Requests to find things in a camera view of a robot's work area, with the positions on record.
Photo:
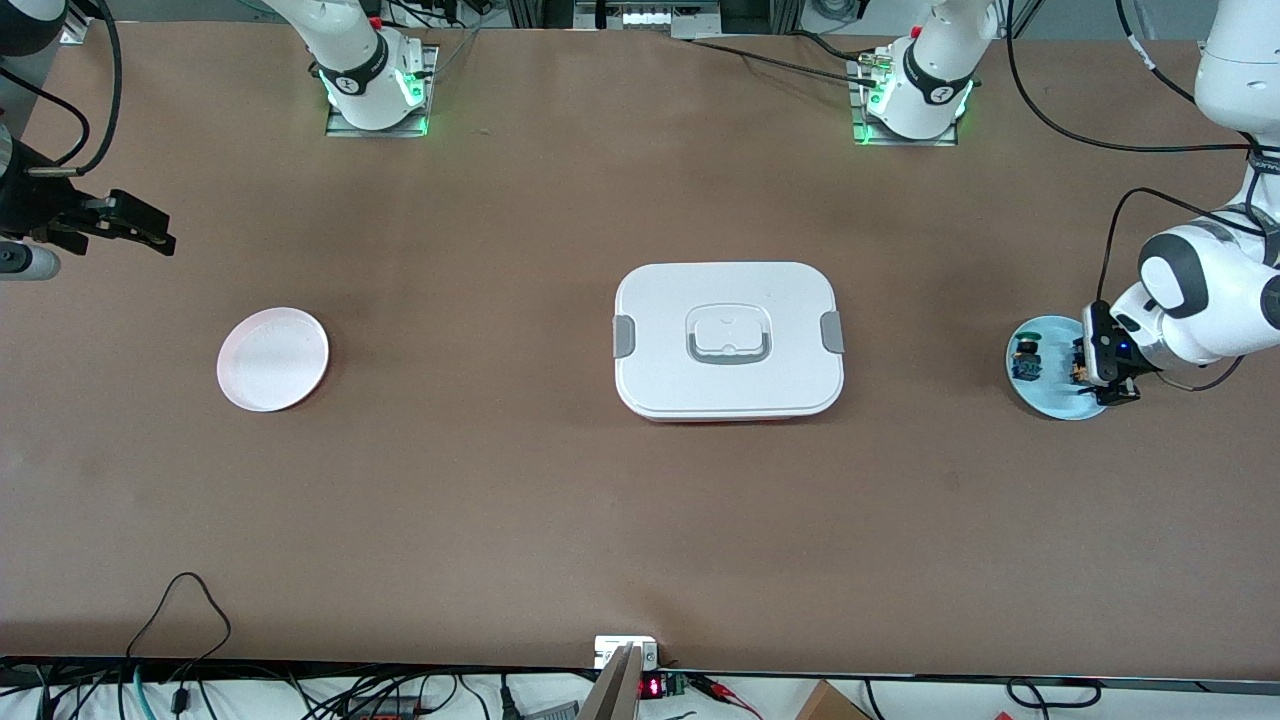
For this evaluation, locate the light blue round plate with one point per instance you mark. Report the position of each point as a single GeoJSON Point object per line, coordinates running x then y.
{"type": "Point", "coordinates": [1055, 398]}

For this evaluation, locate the white metal bracket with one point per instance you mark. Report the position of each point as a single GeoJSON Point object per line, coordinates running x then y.
{"type": "Point", "coordinates": [610, 648]}

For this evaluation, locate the green terminal board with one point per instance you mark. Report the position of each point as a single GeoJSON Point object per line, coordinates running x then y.
{"type": "Point", "coordinates": [676, 685]}

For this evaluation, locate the black power plug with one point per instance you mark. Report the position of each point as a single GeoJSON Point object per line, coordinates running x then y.
{"type": "Point", "coordinates": [507, 700]}

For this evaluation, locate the red LED display module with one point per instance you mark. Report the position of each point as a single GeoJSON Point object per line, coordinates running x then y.
{"type": "Point", "coordinates": [651, 688]}

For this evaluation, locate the white lunch box grey clips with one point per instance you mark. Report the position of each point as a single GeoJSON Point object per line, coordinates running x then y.
{"type": "Point", "coordinates": [728, 390]}

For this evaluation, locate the aluminium profile beam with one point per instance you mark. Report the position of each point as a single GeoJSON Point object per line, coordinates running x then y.
{"type": "Point", "coordinates": [615, 690]}

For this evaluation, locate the small aluminium frame corner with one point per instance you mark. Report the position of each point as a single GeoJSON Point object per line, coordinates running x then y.
{"type": "Point", "coordinates": [72, 35]}

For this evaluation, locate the brown cardboard box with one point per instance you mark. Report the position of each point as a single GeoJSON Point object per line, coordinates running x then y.
{"type": "Point", "coordinates": [828, 705]}

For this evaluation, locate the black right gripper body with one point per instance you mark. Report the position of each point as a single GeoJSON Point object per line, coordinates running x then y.
{"type": "Point", "coordinates": [30, 207]}

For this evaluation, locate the orange power strip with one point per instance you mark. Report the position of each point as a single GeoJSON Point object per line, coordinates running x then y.
{"type": "Point", "coordinates": [380, 712]}

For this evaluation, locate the blue and black switch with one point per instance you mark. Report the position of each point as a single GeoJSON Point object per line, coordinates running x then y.
{"type": "Point", "coordinates": [1026, 362]}

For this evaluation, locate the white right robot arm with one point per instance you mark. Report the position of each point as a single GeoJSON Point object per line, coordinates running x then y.
{"type": "Point", "coordinates": [352, 70]}

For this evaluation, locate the grey plastic box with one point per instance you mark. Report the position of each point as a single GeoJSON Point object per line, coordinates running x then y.
{"type": "Point", "coordinates": [550, 712]}

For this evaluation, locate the orange and black switch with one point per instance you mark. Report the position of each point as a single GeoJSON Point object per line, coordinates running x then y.
{"type": "Point", "coordinates": [1079, 370]}

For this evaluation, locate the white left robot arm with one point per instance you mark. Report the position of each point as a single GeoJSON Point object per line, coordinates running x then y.
{"type": "Point", "coordinates": [1210, 290]}

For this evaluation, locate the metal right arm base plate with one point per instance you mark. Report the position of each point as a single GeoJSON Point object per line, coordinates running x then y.
{"type": "Point", "coordinates": [345, 130]}

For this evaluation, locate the silver metal bracket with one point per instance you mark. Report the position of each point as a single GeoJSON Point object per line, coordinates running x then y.
{"type": "Point", "coordinates": [640, 18]}

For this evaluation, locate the pink round plate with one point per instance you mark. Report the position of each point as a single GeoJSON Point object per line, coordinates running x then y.
{"type": "Point", "coordinates": [272, 360]}

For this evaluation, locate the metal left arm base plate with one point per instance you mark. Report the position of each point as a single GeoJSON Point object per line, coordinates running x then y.
{"type": "Point", "coordinates": [905, 142]}

